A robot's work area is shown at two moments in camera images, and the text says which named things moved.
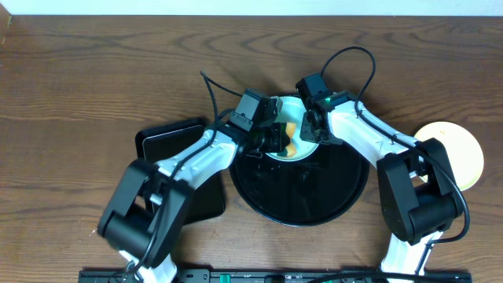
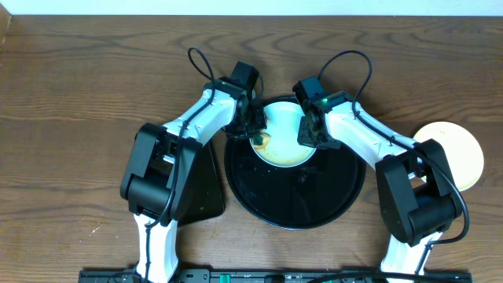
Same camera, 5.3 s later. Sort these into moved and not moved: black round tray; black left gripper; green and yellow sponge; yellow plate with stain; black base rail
Moved: black left gripper; green and yellow sponge
Not moved: yellow plate with stain; black base rail; black round tray
